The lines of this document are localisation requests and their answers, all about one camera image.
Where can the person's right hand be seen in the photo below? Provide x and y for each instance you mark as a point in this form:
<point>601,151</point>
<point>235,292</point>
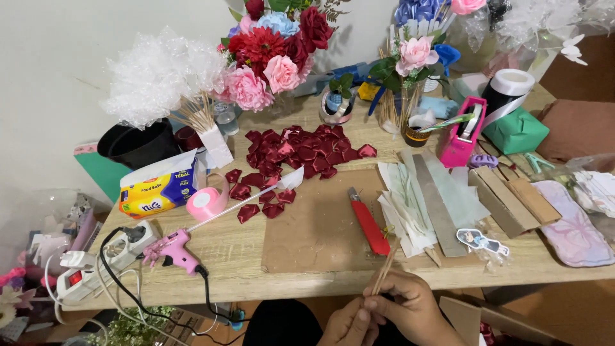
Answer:
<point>418,312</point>

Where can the person's left hand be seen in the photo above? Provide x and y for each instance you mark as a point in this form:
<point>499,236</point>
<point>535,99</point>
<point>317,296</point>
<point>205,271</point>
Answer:
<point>343,329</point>

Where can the bundle of wooden skewers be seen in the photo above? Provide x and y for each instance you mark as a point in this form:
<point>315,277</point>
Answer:
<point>386,266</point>

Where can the person's black trousers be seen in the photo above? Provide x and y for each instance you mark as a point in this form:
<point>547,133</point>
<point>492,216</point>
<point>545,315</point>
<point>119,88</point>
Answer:
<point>283,324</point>

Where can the cardboard box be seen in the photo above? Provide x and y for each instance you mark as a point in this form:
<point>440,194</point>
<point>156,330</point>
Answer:
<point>480,322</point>

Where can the cartoon figure sticker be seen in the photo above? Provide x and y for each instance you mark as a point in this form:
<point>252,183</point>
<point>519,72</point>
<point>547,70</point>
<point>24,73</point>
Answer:
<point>478,240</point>

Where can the red utility knife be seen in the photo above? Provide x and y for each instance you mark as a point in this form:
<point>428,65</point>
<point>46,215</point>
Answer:
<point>369,223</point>

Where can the pile of white paper strips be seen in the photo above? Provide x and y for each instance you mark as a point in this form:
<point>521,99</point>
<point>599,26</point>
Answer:
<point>403,211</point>

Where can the metal ruler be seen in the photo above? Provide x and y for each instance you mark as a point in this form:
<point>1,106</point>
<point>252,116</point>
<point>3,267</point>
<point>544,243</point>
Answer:
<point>435,206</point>

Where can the brown cardboard work mat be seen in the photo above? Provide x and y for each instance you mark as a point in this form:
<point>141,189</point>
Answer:
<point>312,226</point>

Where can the brown cardboard pieces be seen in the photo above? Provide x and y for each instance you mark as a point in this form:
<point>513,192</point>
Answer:
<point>514,202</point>

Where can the white ribbon piece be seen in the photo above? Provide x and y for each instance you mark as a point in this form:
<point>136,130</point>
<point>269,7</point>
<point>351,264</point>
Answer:
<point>290,178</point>

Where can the purple hair claw clip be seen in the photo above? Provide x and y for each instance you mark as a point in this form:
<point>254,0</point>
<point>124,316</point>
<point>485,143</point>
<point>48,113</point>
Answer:
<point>483,161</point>

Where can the white glue stick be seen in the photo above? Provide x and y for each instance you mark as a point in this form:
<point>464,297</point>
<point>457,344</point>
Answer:
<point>230,209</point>

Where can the pink tape dispenser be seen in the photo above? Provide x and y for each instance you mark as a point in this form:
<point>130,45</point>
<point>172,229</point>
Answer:
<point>456,146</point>

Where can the brown cup with striped straws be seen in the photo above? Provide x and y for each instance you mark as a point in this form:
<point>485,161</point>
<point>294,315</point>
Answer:
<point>415,137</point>

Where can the pink floral fabric pouch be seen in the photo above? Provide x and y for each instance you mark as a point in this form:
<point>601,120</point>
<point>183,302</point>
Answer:
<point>574,230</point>

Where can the pile of red satin petals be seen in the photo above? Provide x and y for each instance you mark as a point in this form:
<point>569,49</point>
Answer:
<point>307,151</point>

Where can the pink hot glue gun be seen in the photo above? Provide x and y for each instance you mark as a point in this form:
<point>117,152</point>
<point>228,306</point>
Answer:
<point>175,247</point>

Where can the pink ribbon roll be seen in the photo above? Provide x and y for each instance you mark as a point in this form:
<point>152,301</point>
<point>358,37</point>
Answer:
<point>205,202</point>

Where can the teal plastic clip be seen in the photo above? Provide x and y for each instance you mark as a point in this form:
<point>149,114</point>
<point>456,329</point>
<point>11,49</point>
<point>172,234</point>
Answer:
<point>535,162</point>

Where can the glass jar with sticks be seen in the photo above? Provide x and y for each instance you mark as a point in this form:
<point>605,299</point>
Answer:
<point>396,113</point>

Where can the green wrapped box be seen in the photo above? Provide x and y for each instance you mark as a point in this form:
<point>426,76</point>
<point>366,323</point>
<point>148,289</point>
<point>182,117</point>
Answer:
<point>519,132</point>

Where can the light blue cloth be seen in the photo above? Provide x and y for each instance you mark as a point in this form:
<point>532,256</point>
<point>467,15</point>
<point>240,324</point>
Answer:
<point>439,106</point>

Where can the green leafy plant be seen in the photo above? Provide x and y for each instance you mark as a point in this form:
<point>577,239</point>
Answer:
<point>129,329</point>

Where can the clear bag of papers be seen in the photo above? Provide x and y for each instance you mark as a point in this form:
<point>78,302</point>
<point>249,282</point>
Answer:
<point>596,187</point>

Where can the stacked tape rolls with sprig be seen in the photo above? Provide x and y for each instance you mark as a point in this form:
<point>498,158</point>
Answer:
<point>336,108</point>

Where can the white box of skewers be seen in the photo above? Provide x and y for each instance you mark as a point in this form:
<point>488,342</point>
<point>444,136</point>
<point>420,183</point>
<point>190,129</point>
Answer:
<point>214,144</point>

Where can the yellow small box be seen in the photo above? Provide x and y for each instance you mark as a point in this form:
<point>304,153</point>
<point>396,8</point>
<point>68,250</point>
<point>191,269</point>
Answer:
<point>368,91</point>

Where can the yellow blue tissue pack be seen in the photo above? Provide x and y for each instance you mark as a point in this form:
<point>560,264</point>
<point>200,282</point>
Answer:
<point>158,190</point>

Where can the small clear bottle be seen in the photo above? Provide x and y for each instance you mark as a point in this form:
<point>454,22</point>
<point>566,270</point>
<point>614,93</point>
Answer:
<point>227,120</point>

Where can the white satin ribbon roll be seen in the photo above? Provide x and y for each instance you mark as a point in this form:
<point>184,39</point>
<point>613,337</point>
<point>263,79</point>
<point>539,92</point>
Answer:
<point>507,89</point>

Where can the white power strip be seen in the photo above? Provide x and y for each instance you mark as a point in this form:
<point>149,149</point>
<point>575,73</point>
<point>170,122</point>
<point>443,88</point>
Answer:
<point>113,254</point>

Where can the dark red ribbon roll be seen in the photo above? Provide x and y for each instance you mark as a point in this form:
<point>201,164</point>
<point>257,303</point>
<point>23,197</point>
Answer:
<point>188,139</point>

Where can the pink rose arrangement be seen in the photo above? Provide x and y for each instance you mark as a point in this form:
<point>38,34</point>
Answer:
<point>414,55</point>

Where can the black plastic pots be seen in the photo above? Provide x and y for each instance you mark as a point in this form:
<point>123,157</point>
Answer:
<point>141,144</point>

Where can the red pink artificial flower bouquet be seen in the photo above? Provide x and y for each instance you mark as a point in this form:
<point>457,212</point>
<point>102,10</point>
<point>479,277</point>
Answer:
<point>274,53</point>

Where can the green board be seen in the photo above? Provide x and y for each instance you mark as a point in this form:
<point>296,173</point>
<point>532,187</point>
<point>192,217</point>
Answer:
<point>98,168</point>

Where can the blue ribbon flower bouquet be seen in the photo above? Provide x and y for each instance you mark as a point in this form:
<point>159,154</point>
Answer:
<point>418,10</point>

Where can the white paper butterfly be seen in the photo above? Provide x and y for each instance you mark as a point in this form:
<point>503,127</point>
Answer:
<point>573,50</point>

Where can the white wrapped bouquet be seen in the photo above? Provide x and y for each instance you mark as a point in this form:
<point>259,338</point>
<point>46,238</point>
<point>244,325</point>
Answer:
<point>523,24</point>

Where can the heap of craft supplies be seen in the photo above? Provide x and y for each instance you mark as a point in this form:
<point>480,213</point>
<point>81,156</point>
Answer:
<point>43,250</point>

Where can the white crinkled cellophane bundle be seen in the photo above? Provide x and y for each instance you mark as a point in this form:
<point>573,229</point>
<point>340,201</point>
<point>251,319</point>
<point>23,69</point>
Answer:
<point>153,77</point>

